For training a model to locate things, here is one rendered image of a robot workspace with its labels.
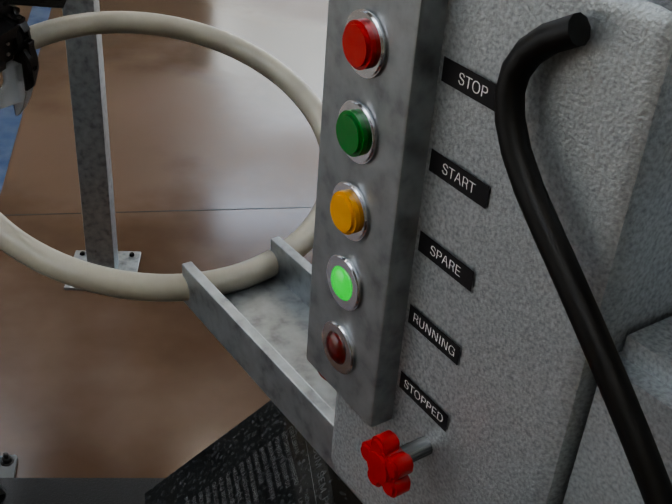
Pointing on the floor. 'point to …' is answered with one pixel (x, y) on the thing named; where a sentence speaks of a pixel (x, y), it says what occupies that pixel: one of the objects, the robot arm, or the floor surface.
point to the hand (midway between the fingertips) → (6, 95)
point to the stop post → (93, 148)
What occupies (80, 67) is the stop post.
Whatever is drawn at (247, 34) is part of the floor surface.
